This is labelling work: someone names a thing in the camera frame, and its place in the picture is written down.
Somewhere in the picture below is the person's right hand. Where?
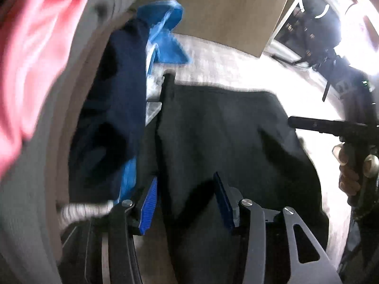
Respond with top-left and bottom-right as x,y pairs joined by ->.
332,143 -> 363,197

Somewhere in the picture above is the grey garment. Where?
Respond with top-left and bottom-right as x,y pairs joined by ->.
0,0 -> 149,284

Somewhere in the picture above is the wooden cabinet panel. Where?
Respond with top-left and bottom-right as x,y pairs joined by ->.
145,0 -> 298,58

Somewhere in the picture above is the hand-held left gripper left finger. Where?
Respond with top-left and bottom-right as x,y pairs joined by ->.
84,176 -> 159,284

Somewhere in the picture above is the navy garment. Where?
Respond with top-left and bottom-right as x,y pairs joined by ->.
68,18 -> 149,202

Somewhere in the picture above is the light blue cloth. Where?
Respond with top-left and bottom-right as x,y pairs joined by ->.
120,0 -> 191,202

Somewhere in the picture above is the pink cloth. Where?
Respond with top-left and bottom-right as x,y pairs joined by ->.
0,0 -> 92,178

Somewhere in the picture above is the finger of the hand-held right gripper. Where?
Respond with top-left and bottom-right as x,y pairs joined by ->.
288,116 -> 368,137

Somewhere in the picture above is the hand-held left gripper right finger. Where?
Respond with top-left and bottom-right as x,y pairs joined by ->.
213,172 -> 341,284

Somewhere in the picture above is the black garment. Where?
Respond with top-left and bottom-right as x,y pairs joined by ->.
138,71 -> 330,284

